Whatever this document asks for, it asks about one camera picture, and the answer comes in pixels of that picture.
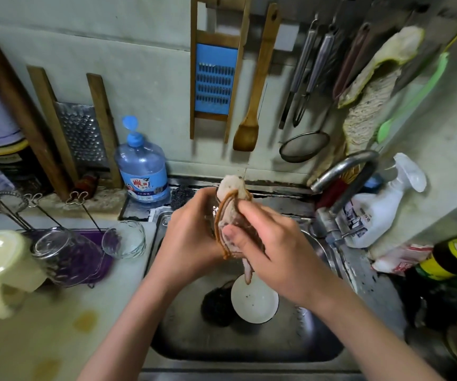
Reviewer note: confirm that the red container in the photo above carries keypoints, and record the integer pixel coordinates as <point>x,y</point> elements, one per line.
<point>332,194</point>

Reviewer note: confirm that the wooden spatula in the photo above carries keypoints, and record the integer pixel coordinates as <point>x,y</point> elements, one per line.
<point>256,83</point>

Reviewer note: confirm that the purple plastic tray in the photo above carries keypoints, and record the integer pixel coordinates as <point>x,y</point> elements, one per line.
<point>101,254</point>

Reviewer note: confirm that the hanging loofah sponge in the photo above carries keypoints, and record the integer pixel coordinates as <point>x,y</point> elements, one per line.
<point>375,91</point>

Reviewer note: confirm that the person's right hand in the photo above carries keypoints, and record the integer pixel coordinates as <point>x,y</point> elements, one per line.
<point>288,262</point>

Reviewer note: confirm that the metal peeler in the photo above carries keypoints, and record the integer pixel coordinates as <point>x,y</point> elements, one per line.
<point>300,71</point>
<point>314,71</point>

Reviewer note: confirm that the dark bottle with yellow label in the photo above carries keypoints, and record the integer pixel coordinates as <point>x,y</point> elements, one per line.
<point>455,258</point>

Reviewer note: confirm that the wooden slicer with blue blade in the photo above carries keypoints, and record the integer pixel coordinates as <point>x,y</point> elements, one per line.
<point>217,75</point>

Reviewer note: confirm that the wooden framed metal grater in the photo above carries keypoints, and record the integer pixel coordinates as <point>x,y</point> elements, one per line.
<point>78,131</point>

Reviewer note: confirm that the small clear glass cup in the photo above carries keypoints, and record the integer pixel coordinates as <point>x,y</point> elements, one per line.
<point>211,210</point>

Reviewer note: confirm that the person's left forearm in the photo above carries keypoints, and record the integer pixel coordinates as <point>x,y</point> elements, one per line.
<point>133,333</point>

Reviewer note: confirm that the small blue water bottle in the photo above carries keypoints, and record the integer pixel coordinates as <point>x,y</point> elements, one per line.
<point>142,166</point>

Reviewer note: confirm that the stainless steel sink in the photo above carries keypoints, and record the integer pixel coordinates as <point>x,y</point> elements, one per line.
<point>292,337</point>

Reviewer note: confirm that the white spray bottle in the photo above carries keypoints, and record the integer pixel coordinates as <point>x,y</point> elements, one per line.
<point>379,206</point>

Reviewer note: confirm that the person's left hand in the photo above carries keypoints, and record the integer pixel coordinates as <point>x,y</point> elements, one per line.
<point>185,246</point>

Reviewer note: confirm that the yellow mug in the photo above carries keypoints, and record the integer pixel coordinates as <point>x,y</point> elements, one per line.
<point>2,270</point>

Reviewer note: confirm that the wooden rolling pin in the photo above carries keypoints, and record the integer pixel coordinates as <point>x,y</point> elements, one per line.
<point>22,115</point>

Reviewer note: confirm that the metal pot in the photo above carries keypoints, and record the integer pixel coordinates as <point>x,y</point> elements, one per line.
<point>451,345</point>

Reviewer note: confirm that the white plate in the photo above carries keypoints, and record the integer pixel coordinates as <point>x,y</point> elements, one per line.
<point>254,301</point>

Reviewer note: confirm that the metal faucet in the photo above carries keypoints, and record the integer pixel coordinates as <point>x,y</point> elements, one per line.
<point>343,170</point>

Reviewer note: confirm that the beige dish cloth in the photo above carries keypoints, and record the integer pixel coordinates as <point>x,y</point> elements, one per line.
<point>230,204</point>

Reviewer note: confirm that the pink and white plastic bag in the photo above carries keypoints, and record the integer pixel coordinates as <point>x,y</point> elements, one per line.
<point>403,258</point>

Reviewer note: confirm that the mesh strainer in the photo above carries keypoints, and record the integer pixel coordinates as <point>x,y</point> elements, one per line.
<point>304,146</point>

